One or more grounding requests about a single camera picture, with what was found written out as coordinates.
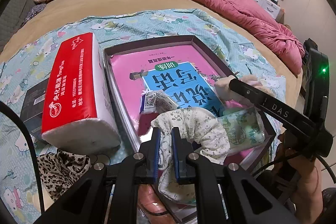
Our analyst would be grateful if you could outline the person's right hand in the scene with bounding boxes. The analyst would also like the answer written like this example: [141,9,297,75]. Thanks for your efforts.
[273,131,325,224]

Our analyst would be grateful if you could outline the black small box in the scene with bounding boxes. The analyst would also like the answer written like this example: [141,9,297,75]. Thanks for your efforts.
[20,78,49,141]

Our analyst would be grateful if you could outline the leopard print scrunchie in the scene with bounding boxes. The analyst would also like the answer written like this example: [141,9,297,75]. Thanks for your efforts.
[37,149,91,201]

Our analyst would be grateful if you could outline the small barcode packet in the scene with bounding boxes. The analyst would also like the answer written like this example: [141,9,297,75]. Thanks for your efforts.
[140,90,179,114]

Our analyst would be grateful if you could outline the pink plush toy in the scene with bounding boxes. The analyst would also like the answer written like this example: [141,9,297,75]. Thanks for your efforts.
[214,75,276,106]

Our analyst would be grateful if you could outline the red tissue pack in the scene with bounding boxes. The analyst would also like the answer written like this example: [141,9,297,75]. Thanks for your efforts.
[41,32,121,155]

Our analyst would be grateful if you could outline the pink and blue book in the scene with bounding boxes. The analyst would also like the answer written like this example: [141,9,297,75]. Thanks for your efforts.
[104,42,242,151]

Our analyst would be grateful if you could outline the pink quilt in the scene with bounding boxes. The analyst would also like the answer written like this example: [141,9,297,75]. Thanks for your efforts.
[193,0,305,76]

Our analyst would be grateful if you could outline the black cable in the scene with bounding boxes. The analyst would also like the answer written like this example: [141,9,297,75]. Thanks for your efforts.
[0,101,46,214]

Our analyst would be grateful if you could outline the dark purple box tray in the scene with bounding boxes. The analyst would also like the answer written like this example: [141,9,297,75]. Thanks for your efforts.
[104,36,276,172]

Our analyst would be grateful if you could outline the white floral scrunchie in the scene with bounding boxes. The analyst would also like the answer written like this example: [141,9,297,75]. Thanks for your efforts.
[150,107,231,205]

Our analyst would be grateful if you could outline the hello kitty blue sheet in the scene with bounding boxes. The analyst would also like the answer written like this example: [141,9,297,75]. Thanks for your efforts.
[1,9,286,223]

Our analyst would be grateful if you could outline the white drawer cabinet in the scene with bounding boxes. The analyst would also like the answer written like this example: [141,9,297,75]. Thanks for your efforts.
[254,0,284,22]

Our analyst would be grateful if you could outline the grey quilted sofa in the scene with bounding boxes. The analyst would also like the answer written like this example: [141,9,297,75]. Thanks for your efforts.
[0,0,35,52]

